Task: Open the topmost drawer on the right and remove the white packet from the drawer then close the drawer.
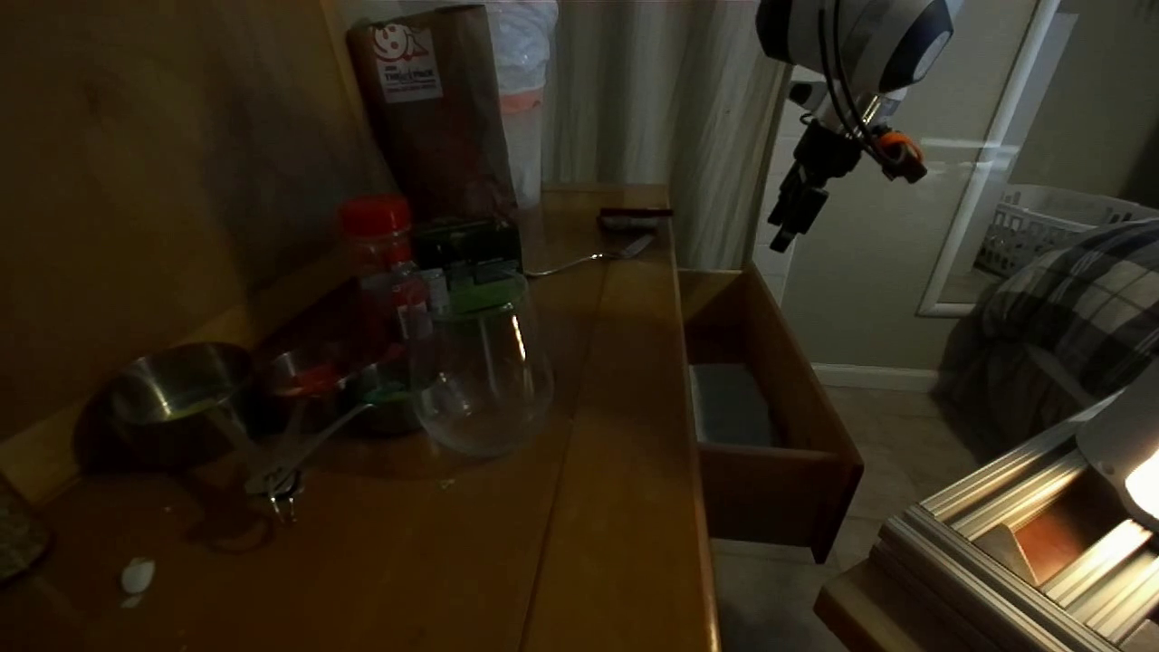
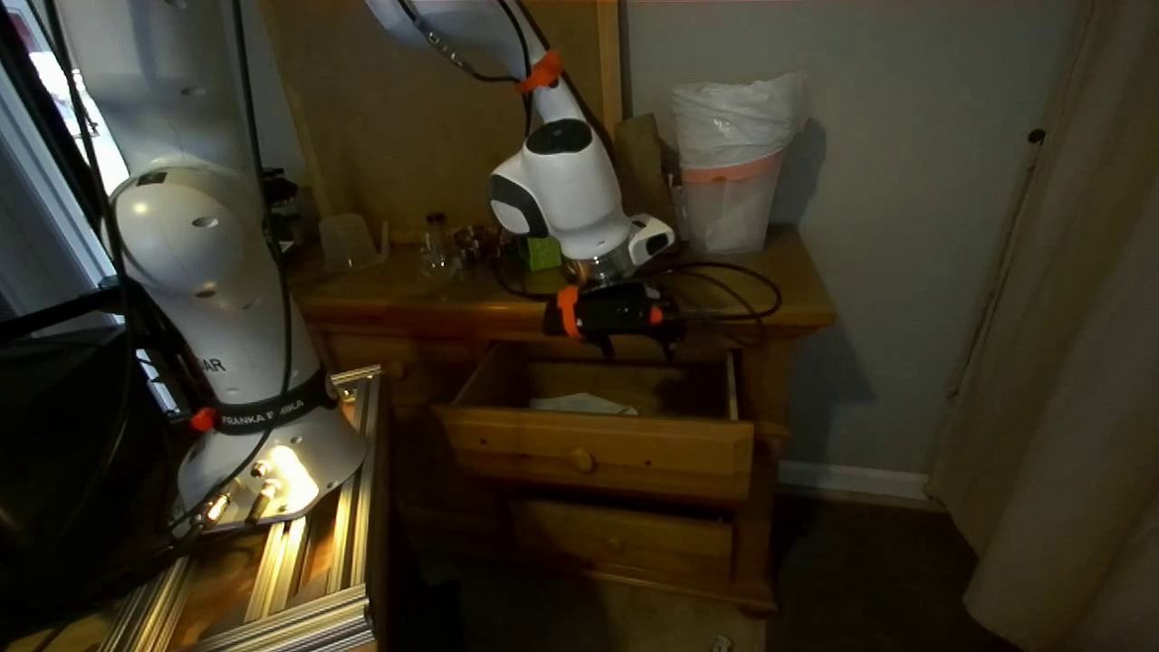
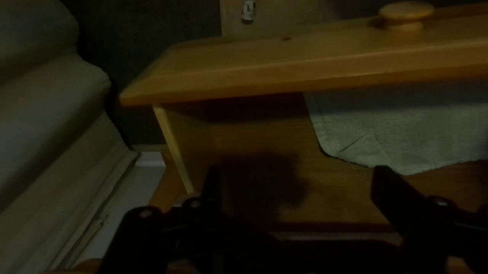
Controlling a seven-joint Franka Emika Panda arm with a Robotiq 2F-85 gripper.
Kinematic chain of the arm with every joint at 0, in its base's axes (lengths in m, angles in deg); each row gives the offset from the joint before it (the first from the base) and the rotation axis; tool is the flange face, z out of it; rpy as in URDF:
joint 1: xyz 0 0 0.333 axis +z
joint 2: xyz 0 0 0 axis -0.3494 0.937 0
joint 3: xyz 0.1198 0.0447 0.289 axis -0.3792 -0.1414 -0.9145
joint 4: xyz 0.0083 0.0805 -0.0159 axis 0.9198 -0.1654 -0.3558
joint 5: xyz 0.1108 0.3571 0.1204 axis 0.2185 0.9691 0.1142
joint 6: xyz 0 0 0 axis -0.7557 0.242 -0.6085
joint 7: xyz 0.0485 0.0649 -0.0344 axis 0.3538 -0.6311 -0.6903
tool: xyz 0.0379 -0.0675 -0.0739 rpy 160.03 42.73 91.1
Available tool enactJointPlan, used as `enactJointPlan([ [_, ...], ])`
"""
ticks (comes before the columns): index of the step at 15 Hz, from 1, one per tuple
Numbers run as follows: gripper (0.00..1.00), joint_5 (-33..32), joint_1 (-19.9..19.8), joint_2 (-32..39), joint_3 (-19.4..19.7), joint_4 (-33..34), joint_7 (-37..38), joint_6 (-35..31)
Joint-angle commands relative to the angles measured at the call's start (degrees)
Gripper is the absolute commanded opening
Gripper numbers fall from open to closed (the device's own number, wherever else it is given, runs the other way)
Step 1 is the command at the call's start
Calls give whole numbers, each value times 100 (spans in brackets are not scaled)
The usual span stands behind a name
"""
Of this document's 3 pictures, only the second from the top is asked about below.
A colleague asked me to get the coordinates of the aluminium extrusion robot stand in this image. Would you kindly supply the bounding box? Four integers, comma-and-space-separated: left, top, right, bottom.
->
0, 360, 390, 652

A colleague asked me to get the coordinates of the window with white frame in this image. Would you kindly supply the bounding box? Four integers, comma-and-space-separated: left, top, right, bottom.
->
0, 0, 138, 320

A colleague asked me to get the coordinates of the wooden pine dresser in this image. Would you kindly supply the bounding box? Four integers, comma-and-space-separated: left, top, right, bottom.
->
295, 230, 845, 652

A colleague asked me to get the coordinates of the white bin with plastic liner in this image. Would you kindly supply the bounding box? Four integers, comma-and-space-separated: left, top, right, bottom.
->
668, 68, 814, 263

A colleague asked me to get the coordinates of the tall wooden panel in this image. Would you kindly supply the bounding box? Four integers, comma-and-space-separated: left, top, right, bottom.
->
257, 0, 629, 250

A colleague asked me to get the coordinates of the brown cardboard piece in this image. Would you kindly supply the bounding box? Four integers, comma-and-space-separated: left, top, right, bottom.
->
618, 112, 683, 234

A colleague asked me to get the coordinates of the clear glass jar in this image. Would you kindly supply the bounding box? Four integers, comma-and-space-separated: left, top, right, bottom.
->
316, 209, 380, 279

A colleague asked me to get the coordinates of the white flat paper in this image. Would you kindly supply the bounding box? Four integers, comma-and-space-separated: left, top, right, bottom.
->
522, 388, 644, 422

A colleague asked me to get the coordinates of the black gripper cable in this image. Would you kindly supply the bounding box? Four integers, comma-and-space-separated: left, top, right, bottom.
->
396, 0, 791, 339

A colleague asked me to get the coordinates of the dresser drawer with round knob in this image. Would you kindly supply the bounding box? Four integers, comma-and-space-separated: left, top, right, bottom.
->
502, 497, 738, 593
431, 341, 760, 506

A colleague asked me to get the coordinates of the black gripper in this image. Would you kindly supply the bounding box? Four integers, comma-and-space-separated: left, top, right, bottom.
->
571, 279, 682, 365

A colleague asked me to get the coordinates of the small green box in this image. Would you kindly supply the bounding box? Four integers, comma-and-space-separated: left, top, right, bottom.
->
522, 234, 570, 282

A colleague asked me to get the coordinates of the beige curtain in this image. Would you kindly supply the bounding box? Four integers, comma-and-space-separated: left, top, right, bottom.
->
929, 0, 1159, 652

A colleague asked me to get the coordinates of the small clear bottle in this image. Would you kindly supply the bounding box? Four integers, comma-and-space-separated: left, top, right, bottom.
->
418, 214, 461, 279

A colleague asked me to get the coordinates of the cluster of small dark trinkets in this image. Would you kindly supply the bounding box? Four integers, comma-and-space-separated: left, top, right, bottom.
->
454, 218, 501, 269

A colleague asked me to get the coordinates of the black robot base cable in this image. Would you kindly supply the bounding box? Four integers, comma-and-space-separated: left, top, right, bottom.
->
41, 0, 303, 486

